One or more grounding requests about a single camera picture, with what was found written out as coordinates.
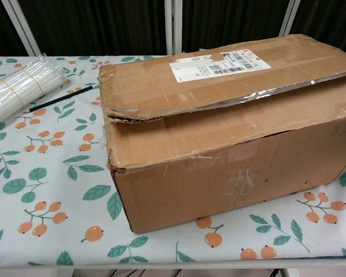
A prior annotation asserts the brown cardboard shipping box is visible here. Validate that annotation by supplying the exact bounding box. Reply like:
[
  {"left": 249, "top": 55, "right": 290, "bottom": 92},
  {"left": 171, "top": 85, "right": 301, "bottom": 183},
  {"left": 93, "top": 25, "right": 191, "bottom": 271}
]
[{"left": 99, "top": 33, "right": 346, "bottom": 235}]

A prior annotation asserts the thin black pencil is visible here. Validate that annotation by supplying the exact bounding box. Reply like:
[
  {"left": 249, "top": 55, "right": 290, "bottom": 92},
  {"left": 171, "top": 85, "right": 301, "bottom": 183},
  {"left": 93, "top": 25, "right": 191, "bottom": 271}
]
[{"left": 28, "top": 85, "right": 93, "bottom": 113}]

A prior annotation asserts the white frame post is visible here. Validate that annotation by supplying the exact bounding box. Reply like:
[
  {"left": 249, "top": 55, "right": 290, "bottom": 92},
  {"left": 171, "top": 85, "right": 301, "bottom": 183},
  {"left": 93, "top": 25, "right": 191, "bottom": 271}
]
[
  {"left": 164, "top": 0, "right": 183, "bottom": 56},
  {"left": 1, "top": 0, "right": 47, "bottom": 57},
  {"left": 277, "top": 0, "right": 302, "bottom": 38}
]

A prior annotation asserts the floral orange fruit tablecloth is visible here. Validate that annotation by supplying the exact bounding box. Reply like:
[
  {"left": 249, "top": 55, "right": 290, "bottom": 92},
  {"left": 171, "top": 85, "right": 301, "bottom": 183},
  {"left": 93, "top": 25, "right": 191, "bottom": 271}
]
[{"left": 0, "top": 55, "right": 346, "bottom": 266}]

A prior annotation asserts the bundle of white straws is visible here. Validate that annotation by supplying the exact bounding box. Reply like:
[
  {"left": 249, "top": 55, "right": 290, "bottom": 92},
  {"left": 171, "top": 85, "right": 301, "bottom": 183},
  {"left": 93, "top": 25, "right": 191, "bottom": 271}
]
[{"left": 0, "top": 54, "right": 72, "bottom": 128}]

